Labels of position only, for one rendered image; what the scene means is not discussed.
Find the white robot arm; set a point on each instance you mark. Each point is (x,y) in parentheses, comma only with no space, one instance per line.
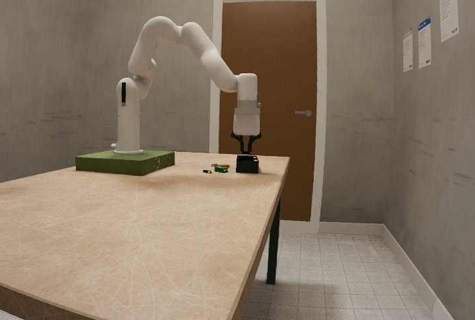
(130,90)

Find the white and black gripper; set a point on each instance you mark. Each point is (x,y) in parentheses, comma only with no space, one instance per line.
(246,125)

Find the black rack of three bins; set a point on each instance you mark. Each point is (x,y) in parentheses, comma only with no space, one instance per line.
(247,164)

